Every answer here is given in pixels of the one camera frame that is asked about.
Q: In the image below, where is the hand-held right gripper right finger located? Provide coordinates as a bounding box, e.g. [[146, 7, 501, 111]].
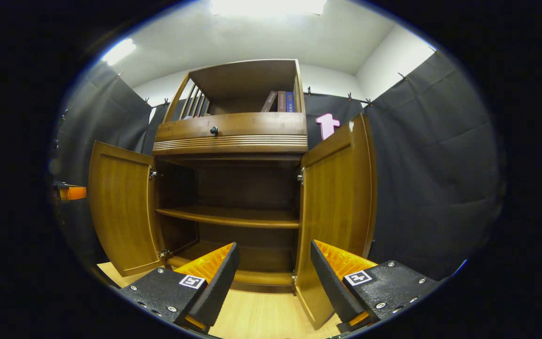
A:
[[310, 239, 442, 332]]

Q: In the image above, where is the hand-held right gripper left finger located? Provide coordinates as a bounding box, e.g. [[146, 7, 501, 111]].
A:
[[118, 242, 241, 334]]

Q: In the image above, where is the wooden cabinet door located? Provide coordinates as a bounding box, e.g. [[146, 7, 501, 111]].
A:
[[88, 140, 166, 277], [295, 113, 378, 330]]

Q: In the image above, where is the wooden double-door shoe cabinet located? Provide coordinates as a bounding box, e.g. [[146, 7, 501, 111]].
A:
[[88, 58, 378, 330]]

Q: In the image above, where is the wooden cabinet drawer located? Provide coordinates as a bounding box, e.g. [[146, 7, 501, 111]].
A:
[[154, 112, 308, 142]]

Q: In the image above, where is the wooden inner shelf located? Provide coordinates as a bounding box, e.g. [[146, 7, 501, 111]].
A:
[[156, 205, 301, 230]]

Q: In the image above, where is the small ceiling light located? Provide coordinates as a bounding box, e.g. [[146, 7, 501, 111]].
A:
[[101, 38, 137, 66]]

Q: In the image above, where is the black backdrop cloth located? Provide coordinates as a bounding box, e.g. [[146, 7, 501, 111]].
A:
[[50, 49, 504, 282]]

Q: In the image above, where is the large ceiling light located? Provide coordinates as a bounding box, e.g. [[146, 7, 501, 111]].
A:
[[210, 0, 328, 17]]

